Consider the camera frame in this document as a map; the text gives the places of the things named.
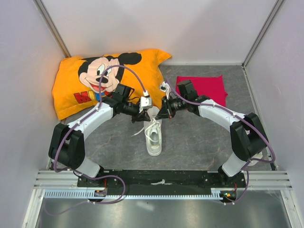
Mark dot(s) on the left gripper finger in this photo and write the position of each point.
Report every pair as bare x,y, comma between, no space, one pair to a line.
139,118
145,116

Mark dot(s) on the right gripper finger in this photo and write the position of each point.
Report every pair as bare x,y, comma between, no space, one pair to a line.
164,105
163,114

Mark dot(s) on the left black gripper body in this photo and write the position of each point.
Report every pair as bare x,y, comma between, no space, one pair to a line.
131,109

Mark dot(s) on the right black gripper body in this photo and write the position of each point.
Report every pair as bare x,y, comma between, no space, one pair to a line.
173,105

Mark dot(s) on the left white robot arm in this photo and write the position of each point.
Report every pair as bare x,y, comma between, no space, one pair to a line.
67,147

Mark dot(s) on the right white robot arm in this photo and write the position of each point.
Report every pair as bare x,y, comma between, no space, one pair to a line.
248,138

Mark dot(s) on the red folded cloth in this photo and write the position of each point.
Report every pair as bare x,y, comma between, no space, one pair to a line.
213,87

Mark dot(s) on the orange Mickey Mouse pillow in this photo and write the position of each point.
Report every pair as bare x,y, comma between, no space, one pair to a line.
81,82

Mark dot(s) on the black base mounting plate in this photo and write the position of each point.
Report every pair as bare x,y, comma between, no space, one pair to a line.
163,183

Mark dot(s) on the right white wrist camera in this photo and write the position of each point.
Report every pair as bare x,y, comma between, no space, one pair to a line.
164,87

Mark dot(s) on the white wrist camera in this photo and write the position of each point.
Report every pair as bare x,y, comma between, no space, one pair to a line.
145,101
164,87

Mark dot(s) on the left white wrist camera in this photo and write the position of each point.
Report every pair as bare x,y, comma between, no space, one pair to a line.
145,101

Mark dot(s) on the aluminium rail frame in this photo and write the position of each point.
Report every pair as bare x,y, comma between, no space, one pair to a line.
55,200

